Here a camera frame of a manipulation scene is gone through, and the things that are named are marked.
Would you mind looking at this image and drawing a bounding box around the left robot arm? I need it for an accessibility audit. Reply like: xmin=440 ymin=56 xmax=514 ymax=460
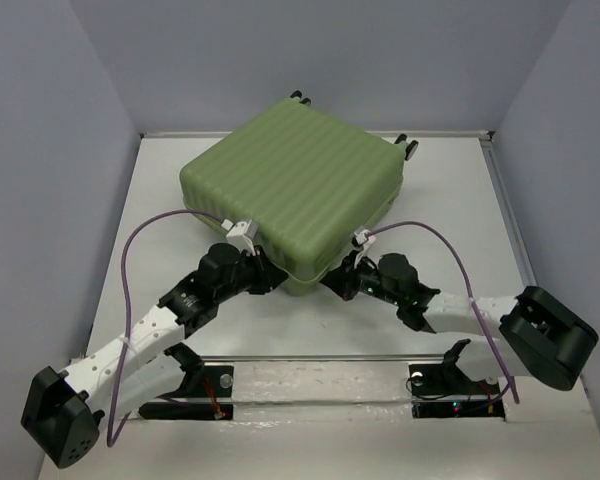
xmin=21 ymin=243 xmax=288 ymax=469

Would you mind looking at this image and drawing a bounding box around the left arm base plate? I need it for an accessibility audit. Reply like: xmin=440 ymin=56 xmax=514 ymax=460
xmin=137 ymin=364 xmax=234 ymax=421

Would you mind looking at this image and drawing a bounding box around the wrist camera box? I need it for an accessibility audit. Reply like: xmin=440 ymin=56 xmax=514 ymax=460
xmin=222 ymin=219 xmax=258 ymax=240
xmin=351 ymin=228 xmax=376 ymax=251

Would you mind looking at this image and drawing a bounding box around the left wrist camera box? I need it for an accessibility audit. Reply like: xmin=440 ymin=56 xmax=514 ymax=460
xmin=222 ymin=219 xmax=258 ymax=240

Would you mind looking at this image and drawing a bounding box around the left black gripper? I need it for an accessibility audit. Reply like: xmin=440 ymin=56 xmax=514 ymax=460
xmin=215 ymin=245 xmax=288 ymax=303

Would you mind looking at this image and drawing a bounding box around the green suitcase with blue lining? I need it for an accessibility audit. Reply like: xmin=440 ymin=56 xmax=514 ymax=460
xmin=179 ymin=91 xmax=418 ymax=296

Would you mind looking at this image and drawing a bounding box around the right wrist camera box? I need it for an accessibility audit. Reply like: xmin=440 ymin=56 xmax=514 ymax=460
xmin=351 ymin=228 xmax=376 ymax=251

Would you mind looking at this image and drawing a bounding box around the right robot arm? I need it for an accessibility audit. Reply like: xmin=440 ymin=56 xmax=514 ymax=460
xmin=321 ymin=252 xmax=599 ymax=392

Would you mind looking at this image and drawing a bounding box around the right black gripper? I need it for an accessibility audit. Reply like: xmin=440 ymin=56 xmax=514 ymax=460
xmin=317 ymin=250 xmax=402 ymax=307

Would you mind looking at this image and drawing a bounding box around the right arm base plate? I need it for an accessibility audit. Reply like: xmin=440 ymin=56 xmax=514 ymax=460
xmin=405 ymin=363 xmax=506 ymax=419

